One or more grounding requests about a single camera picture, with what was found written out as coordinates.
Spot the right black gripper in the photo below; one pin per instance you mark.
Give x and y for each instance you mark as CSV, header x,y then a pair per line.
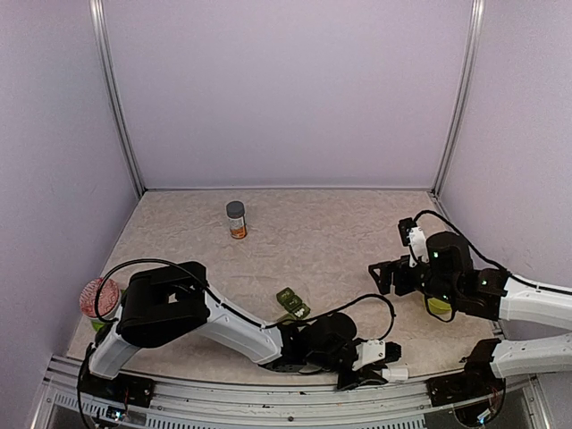
x,y
388,267

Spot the green plate left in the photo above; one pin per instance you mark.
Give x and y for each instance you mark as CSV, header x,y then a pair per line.
x,y
97,325

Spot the green bowl right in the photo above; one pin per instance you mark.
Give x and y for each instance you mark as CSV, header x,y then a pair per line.
x,y
438,307

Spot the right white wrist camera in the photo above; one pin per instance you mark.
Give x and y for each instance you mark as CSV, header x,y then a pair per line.
x,y
413,237

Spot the orange pill bottle grey cap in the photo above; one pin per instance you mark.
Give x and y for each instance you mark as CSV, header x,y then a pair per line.
x,y
235,212

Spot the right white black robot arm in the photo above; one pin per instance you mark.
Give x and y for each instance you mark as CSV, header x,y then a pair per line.
x,y
526,301

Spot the right aluminium frame post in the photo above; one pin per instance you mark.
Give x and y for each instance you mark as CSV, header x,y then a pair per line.
x,y
461,100

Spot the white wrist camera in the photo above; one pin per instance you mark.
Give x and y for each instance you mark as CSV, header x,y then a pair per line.
x,y
373,354
413,237

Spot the green weekly pill organizer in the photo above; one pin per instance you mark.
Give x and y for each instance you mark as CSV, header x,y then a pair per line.
x,y
290,302

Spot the aluminium frame post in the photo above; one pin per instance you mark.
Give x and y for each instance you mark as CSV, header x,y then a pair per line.
x,y
97,12
461,100

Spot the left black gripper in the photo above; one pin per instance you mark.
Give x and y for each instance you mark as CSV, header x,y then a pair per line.
x,y
365,374

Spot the front aluminium rail base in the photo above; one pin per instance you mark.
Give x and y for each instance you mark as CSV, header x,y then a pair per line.
x,y
180,403

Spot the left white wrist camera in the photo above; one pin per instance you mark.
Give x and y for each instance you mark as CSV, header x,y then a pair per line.
x,y
373,354

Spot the left aluminium frame post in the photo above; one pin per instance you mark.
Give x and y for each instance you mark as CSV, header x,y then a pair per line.
x,y
97,12

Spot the red patterned round tin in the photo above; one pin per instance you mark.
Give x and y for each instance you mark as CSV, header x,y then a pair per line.
x,y
105,299

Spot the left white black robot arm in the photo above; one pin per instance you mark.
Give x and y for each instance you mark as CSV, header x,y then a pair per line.
x,y
172,300

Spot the small white pill bottle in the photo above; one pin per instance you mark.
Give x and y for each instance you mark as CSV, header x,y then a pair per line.
x,y
395,374

